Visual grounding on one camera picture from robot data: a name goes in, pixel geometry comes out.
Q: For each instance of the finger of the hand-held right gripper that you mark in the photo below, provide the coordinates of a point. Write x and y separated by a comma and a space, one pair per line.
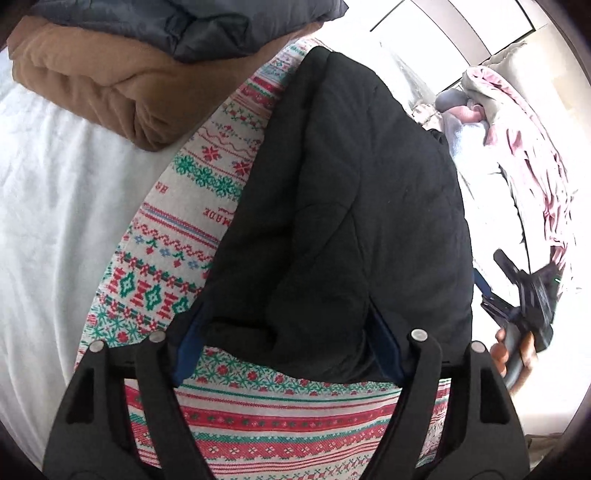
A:
505, 265
491, 302

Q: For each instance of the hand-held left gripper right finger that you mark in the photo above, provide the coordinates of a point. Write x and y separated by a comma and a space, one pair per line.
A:
388, 346

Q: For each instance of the white wardrobe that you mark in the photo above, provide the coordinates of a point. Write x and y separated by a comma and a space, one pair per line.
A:
461, 32

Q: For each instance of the pink white clothes pile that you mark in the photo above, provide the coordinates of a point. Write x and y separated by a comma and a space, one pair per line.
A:
531, 152

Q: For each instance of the white bed quilt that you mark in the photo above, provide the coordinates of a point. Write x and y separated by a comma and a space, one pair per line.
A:
60, 207

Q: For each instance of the folded brown garment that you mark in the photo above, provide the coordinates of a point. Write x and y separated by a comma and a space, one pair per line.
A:
115, 87

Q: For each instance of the person's right hand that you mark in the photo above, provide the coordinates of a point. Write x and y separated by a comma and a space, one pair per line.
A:
526, 353

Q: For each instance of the folded dark grey garment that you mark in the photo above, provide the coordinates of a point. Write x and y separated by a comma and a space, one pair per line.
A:
184, 23

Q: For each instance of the light blue garment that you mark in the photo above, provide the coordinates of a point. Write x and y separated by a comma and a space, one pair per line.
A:
461, 138

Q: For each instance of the red green patterned blanket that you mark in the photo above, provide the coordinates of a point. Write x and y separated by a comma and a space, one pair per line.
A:
184, 240

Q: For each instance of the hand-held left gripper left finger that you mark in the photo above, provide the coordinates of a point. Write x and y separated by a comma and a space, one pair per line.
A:
187, 348

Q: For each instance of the beige cushion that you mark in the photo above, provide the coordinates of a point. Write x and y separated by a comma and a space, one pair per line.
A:
521, 74

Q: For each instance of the black coat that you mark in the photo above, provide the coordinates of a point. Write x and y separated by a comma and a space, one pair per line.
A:
341, 221

